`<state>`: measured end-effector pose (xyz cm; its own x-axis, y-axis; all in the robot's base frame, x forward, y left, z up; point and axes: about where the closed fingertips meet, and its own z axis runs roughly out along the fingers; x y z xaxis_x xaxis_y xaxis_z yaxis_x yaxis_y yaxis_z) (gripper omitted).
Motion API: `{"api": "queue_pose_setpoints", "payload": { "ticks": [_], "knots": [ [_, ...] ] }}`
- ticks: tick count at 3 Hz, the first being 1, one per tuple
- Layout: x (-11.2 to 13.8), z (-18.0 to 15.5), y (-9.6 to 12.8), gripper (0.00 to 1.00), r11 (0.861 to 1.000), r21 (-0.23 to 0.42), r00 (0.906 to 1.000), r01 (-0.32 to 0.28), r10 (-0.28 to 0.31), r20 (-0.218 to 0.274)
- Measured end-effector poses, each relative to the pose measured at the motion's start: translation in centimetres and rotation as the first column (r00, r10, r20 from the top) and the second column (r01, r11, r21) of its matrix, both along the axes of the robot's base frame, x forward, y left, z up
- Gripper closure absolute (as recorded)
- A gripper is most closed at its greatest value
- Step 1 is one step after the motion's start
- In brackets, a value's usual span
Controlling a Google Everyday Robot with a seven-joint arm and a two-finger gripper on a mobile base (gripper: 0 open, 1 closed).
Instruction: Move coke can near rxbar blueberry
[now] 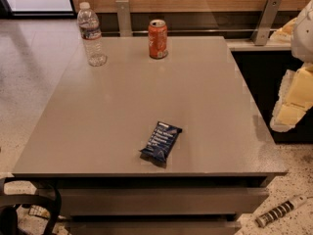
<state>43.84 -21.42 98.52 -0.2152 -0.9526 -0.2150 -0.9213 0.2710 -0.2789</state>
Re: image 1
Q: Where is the metal wall bracket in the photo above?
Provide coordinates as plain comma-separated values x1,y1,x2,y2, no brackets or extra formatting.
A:
115,0,133,37
251,0,282,46

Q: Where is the horizontal metal rail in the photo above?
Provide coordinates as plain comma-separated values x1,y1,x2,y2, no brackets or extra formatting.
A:
102,29,258,35

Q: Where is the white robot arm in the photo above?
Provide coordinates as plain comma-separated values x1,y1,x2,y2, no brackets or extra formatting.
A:
270,9,313,132

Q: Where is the clear plastic water bottle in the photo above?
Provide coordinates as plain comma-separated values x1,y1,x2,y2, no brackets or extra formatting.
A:
77,2,107,67

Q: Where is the left metal wall bracket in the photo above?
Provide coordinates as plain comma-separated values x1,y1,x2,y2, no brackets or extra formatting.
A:
115,0,133,37

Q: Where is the dark side cabinet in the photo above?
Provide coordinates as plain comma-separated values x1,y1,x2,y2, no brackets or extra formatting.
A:
232,51,313,144

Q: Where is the black chair frame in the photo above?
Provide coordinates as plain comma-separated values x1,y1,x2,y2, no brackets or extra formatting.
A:
0,177,62,235

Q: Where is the blue rxbar blueberry wrapper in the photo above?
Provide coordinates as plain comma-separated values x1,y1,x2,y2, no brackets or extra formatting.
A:
140,121,182,163

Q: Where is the right metal wall bracket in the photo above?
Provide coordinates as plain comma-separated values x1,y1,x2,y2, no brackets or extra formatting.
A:
251,0,282,46

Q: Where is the grey upper drawer front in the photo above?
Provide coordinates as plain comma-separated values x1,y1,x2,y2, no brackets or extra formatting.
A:
60,188,269,216

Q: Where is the grey drawer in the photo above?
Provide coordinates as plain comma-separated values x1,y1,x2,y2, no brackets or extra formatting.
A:
68,221,241,235
60,188,269,216

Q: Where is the red coke can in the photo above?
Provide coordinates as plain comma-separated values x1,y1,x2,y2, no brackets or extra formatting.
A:
148,20,168,59

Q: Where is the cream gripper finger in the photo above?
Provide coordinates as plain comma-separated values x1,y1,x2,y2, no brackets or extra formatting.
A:
270,19,296,43
270,63,313,132

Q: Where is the grey lower drawer front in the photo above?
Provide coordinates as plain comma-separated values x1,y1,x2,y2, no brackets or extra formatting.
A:
68,221,241,235

